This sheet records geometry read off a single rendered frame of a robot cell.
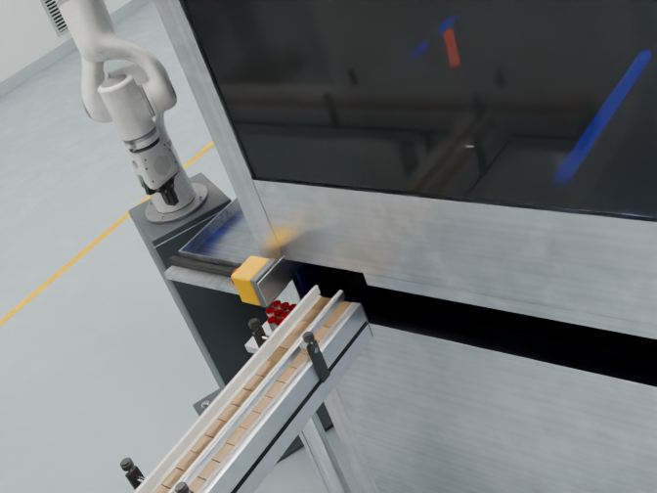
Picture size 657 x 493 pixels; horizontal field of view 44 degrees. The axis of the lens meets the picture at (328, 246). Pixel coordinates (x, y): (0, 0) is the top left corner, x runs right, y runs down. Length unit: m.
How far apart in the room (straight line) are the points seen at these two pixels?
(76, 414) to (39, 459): 0.22
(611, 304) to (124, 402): 2.25
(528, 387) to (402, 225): 0.39
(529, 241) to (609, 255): 0.12
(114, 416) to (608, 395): 2.12
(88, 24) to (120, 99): 0.17
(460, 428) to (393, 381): 0.17
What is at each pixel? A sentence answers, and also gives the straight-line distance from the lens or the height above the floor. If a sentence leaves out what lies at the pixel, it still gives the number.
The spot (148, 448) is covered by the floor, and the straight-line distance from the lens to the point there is 3.00.
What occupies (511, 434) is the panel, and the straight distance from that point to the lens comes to 1.70.
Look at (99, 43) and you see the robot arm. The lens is 1.93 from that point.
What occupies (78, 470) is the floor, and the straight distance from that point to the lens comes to 3.10.
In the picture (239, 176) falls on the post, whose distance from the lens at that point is 1.61.
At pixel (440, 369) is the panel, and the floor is 0.79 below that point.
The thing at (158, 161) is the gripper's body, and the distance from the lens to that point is 1.98.
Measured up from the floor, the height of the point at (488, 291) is 1.02.
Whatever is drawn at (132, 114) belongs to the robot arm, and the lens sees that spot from 1.91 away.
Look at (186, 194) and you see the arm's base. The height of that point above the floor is 0.90.
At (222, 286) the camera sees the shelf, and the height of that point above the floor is 0.88.
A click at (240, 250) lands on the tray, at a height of 0.88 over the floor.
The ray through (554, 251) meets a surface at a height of 1.13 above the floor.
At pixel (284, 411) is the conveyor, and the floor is 0.91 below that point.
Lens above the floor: 1.92
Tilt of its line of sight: 33 degrees down
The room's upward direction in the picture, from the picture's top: 20 degrees counter-clockwise
